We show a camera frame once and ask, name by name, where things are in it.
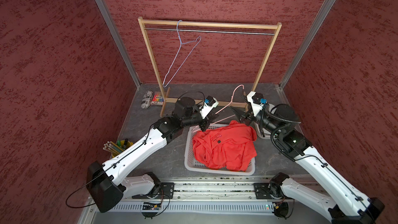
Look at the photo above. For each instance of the light blue wire hanger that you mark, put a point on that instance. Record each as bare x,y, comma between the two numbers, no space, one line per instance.
173,70

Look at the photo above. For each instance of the colourful marker box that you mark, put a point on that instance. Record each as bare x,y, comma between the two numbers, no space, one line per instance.
157,100

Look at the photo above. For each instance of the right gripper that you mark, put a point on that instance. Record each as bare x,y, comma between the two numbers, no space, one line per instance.
242,117

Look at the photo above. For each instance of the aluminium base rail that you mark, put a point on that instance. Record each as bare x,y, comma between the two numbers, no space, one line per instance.
228,194

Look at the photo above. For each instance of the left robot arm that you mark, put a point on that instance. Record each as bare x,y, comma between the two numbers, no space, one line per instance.
108,182

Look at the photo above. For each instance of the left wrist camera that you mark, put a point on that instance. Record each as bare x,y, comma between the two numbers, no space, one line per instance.
209,104

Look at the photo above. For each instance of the yellow pencil cup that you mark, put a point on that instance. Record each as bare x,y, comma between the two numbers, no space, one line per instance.
117,147

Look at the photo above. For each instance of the white perforated laundry basket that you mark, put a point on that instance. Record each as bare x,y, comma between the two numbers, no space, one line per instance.
192,164

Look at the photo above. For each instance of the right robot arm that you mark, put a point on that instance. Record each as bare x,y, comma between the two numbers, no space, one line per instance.
344,203

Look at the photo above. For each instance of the aluminium corner post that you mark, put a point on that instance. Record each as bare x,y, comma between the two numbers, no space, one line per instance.
315,26
103,8

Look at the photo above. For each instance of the pink wire hanger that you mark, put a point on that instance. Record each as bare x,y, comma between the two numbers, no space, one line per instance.
224,104

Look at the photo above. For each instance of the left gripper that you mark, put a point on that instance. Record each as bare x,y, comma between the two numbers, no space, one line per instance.
206,121

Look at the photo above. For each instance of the wooden clothes rack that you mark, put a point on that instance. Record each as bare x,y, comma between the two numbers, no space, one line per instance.
143,22

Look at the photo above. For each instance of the aluminium corner post left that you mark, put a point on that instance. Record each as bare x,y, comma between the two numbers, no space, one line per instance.
103,8

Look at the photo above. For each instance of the aluminium corner post right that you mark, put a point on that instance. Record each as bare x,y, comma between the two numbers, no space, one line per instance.
315,26

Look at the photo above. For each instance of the white plastic tub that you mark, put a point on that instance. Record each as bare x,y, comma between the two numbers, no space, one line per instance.
264,123

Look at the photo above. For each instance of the red tank top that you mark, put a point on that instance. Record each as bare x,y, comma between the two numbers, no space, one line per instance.
231,147

